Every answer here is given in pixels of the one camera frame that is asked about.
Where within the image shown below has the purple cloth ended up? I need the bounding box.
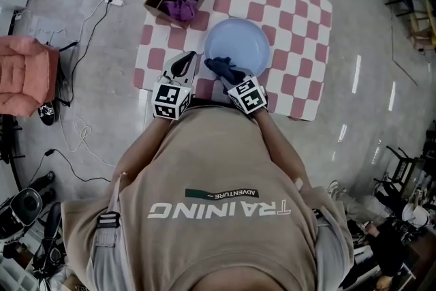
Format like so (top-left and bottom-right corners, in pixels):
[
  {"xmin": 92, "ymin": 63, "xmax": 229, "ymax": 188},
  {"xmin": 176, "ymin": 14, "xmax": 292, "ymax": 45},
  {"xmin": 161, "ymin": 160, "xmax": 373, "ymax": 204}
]
[{"xmin": 161, "ymin": 0, "xmax": 199, "ymax": 21}]

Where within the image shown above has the grey round appliance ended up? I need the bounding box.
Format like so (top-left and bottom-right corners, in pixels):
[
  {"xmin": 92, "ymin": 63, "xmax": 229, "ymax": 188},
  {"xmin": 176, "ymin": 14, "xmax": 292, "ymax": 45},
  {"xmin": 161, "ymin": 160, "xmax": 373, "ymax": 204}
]
[{"xmin": 10, "ymin": 187, "xmax": 44, "ymax": 226}]

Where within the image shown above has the pink cushioned armchair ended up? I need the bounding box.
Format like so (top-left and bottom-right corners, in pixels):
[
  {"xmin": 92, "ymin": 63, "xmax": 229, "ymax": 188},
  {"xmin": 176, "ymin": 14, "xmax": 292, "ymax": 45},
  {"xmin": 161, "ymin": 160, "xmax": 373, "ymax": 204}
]
[{"xmin": 0, "ymin": 35, "xmax": 61, "ymax": 117}]

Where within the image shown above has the black white sneaker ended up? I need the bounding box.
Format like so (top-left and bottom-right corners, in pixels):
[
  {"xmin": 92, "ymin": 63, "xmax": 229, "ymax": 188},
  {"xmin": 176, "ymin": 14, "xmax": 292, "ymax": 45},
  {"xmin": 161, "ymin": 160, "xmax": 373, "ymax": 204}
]
[{"xmin": 37, "ymin": 102, "xmax": 57, "ymax": 127}]

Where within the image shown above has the white looped cable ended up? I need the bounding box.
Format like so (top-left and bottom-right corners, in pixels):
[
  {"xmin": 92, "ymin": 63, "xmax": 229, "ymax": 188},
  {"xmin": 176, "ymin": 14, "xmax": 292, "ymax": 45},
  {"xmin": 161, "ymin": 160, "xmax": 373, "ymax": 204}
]
[{"xmin": 61, "ymin": 117, "xmax": 119, "ymax": 170}]

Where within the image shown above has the black floor cable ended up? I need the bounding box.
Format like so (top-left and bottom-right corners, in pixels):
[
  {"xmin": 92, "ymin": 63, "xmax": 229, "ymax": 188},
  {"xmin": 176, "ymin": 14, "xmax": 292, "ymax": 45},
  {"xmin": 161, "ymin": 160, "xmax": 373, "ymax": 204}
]
[{"xmin": 57, "ymin": 3, "xmax": 113, "ymax": 108}]

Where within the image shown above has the dark blue cloth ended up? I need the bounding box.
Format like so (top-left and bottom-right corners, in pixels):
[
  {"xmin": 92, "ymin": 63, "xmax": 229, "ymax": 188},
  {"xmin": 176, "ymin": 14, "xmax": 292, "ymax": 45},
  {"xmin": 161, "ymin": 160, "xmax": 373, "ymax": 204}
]
[{"xmin": 204, "ymin": 57, "xmax": 246, "ymax": 86}]

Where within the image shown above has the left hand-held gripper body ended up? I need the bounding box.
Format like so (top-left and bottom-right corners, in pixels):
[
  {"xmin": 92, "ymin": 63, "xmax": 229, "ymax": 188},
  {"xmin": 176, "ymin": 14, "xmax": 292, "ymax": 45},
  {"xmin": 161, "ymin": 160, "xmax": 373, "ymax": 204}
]
[{"xmin": 151, "ymin": 78, "xmax": 195, "ymax": 121}]

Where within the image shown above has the person's right forearm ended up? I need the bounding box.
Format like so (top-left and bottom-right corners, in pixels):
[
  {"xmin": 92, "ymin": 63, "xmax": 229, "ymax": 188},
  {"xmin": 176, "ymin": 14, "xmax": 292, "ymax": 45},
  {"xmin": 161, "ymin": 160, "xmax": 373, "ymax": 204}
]
[{"xmin": 253, "ymin": 110, "xmax": 307, "ymax": 188}]

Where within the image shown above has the person's left forearm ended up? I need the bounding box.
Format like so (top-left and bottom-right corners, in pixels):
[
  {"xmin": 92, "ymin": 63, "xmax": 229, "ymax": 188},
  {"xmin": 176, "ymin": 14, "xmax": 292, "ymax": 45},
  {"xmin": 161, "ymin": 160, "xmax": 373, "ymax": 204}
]
[{"xmin": 117, "ymin": 117, "xmax": 171, "ymax": 181}]

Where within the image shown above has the pink white checkered tablecloth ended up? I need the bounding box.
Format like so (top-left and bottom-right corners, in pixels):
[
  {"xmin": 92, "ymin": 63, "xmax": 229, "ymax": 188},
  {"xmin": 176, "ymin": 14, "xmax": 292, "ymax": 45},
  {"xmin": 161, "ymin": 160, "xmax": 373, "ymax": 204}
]
[{"xmin": 134, "ymin": 0, "xmax": 334, "ymax": 122}]

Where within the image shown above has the person's beige shirt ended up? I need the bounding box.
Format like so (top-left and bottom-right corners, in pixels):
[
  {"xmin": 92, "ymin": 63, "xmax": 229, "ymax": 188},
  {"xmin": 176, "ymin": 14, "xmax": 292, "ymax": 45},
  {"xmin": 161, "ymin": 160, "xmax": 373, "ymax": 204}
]
[{"xmin": 60, "ymin": 107, "xmax": 355, "ymax": 291}]

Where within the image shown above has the big blue plate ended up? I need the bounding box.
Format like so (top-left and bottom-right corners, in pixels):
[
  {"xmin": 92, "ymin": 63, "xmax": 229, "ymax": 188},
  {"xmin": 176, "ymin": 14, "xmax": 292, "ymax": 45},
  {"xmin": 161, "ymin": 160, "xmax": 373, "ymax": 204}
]
[{"xmin": 203, "ymin": 18, "xmax": 270, "ymax": 79}]

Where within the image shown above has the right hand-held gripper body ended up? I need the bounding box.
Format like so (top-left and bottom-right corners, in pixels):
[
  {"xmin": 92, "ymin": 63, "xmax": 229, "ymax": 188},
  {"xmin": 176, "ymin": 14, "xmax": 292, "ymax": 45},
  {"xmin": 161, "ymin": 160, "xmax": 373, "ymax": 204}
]
[{"xmin": 223, "ymin": 76, "xmax": 269, "ymax": 114}]

